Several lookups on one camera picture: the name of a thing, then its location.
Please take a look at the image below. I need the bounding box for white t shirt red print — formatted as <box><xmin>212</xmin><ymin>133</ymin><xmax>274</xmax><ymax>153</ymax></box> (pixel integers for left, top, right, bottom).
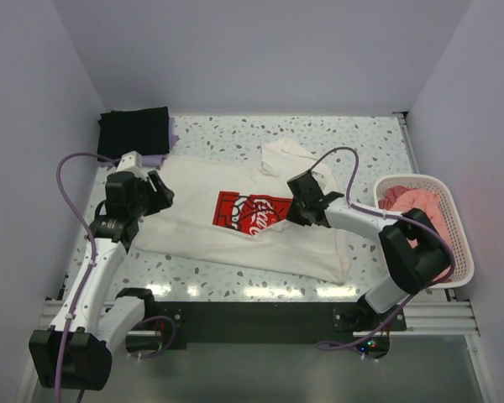
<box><xmin>134</xmin><ymin>138</ymin><xmax>350</xmax><ymax>284</ymax></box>

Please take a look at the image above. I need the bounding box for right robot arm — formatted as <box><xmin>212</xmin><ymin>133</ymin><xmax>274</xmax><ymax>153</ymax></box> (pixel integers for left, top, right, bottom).
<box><xmin>286</xmin><ymin>170</ymin><xmax>455</xmax><ymax>330</ymax></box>

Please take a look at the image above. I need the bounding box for pink t shirt in basket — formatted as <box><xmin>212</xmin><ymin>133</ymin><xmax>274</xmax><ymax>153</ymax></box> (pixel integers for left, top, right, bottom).
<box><xmin>377</xmin><ymin>185</ymin><xmax>453</xmax><ymax>282</ymax></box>

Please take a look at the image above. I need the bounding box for white plastic laundry basket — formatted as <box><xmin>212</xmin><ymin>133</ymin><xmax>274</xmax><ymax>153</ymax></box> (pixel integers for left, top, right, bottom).
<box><xmin>373</xmin><ymin>174</ymin><xmax>475</xmax><ymax>289</ymax></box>

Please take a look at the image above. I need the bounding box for folded black t shirt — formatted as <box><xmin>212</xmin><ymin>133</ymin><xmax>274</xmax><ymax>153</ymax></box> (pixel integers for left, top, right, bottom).
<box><xmin>97</xmin><ymin>107</ymin><xmax>170</xmax><ymax>159</ymax></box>

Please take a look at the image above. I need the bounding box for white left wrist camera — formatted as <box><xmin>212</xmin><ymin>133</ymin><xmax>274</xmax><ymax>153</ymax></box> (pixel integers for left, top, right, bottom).
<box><xmin>116</xmin><ymin>151</ymin><xmax>144</xmax><ymax>179</ymax></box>

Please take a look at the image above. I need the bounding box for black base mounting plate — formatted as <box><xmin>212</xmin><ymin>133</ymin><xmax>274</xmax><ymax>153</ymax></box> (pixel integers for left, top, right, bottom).
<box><xmin>125</xmin><ymin>301</ymin><xmax>388</xmax><ymax>354</ymax></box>

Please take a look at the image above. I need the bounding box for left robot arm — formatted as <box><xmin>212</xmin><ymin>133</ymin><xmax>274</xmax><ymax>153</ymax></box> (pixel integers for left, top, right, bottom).
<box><xmin>29</xmin><ymin>170</ymin><xmax>174</xmax><ymax>390</ymax></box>

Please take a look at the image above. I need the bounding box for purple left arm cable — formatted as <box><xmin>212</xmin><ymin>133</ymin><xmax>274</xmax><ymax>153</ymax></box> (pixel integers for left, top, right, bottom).
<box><xmin>54</xmin><ymin>152</ymin><xmax>178</xmax><ymax>403</ymax></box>

